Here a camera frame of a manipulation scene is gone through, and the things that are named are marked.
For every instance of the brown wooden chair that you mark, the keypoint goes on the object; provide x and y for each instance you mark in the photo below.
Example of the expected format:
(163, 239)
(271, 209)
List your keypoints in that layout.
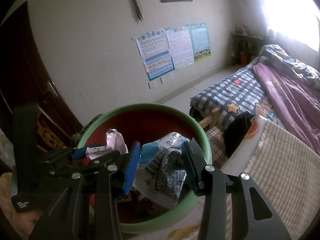
(50, 135)

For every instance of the teal wall poster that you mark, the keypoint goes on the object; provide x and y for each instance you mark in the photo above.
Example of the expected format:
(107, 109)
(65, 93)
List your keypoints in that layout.
(200, 42)

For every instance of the white chart wall poster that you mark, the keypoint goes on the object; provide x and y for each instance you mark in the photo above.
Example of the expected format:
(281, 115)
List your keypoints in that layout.
(180, 47)

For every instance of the light wooden bed frame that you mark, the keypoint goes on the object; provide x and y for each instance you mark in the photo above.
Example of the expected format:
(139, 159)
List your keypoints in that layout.
(207, 121)

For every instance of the beige curtain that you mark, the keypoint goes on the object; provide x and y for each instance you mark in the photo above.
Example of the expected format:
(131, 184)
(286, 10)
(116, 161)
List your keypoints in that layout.
(252, 5)

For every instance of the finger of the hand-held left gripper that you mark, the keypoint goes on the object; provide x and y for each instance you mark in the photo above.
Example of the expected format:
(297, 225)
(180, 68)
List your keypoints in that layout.
(100, 160)
(80, 153)

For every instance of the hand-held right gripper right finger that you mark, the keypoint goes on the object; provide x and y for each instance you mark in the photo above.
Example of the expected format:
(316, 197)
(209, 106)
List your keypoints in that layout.
(191, 165)

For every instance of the folded metal wall bracket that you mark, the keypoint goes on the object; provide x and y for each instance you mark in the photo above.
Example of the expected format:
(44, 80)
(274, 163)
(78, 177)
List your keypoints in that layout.
(135, 2)

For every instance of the beige plush cloth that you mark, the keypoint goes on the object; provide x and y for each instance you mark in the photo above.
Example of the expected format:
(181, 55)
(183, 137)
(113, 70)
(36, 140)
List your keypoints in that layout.
(7, 192)

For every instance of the purple quilt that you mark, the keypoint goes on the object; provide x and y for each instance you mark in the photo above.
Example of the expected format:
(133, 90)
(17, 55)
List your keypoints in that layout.
(287, 100)

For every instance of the white blue plastic packet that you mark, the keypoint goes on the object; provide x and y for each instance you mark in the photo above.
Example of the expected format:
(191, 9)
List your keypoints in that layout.
(162, 180)

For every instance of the blue bordered wall poster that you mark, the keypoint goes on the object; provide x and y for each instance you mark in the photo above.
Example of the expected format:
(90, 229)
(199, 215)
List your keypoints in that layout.
(155, 55)

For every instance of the leaf patterned chair cushion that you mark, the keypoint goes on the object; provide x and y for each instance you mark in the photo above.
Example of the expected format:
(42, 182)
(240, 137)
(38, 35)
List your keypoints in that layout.
(87, 127)

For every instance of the dark corner shelf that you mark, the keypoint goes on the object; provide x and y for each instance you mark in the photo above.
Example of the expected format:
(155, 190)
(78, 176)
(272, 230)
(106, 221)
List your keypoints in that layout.
(246, 45)

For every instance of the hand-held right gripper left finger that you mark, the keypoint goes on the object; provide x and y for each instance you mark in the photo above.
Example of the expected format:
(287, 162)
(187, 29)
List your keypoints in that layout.
(131, 167)

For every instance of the white wall socket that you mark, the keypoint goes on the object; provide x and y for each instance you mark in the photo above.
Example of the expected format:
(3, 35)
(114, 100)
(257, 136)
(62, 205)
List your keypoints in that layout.
(164, 80)
(152, 85)
(170, 76)

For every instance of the beige striped mat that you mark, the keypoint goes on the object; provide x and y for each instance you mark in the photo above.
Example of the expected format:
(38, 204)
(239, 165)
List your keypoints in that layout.
(280, 167)

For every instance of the white printed quilt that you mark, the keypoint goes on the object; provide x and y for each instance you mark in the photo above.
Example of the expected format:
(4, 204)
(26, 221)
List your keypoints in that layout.
(253, 133)

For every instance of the bright window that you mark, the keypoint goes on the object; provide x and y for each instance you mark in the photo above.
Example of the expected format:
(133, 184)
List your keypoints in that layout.
(290, 7)

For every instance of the dark wooden door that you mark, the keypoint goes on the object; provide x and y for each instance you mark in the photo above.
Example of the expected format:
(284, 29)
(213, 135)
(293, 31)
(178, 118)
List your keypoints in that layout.
(20, 67)

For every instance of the brown plaid cloth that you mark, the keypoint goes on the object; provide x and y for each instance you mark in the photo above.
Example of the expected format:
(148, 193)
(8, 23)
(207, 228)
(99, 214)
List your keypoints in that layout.
(216, 145)

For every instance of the red basin with green rim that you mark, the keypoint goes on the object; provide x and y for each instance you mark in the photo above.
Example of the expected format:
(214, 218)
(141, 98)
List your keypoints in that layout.
(150, 122)

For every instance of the blue plaid quilt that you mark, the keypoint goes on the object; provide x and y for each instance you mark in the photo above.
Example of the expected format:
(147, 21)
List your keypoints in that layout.
(287, 62)

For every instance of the blue plaid bedsheet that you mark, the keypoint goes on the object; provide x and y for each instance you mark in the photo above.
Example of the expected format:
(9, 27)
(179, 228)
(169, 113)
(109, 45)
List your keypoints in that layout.
(237, 92)

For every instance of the pale pink printed wrapper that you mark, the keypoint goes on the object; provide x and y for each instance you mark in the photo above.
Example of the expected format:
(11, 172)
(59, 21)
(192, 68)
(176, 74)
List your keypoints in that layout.
(115, 140)

